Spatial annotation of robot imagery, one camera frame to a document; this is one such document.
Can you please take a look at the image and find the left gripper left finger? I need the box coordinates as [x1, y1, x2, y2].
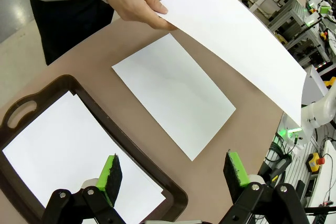
[43, 154, 124, 224]

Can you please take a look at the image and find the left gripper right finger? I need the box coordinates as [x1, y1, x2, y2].
[222, 150, 310, 224]

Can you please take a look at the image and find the white A4 paper sheet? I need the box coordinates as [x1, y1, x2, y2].
[71, 93, 167, 224]
[2, 90, 163, 224]
[157, 0, 308, 127]

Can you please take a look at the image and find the person's right hand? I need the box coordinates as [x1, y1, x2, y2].
[106, 0, 178, 31]

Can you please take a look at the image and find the yellow emergency stop box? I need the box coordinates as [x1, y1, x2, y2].
[306, 152, 328, 174]

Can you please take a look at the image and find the white A4 paper stack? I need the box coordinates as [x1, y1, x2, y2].
[111, 33, 237, 162]

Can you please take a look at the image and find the person in grey hoodie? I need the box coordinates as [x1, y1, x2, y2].
[27, 0, 116, 66]

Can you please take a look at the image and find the brown plastic tray with handles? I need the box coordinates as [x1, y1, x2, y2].
[0, 74, 189, 224]

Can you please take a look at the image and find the black cable bundle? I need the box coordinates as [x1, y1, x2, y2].
[264, 134, 292, 178]

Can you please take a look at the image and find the aluminium frame workbench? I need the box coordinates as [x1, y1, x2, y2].
[267, 0, 331, 65]

